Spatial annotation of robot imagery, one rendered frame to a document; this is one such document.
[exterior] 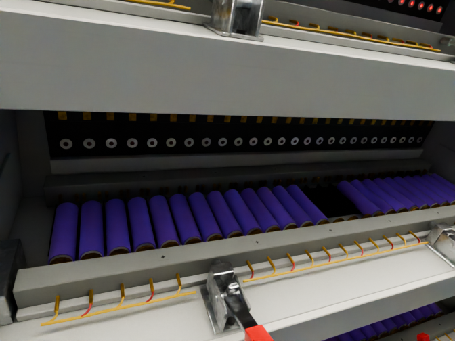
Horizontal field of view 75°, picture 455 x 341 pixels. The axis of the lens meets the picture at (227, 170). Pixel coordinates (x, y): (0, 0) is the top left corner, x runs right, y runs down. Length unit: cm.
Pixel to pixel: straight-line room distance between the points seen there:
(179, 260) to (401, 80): 22
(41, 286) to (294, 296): 19
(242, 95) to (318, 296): 18
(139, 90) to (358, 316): 26
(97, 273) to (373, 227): 26
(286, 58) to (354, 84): 6
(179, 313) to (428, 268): 26
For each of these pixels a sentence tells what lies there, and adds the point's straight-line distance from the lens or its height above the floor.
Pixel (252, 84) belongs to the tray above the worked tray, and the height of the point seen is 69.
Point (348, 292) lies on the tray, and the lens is 30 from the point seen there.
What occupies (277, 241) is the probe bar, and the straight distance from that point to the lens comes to 27.
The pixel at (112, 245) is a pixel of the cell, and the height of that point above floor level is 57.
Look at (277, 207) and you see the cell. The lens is 32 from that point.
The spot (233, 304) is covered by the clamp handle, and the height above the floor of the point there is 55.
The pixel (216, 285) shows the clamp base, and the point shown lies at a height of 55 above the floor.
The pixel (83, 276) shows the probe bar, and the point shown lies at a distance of 24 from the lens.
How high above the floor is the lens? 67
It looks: 11 degrees down
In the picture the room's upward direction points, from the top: 2 degrees clockwise
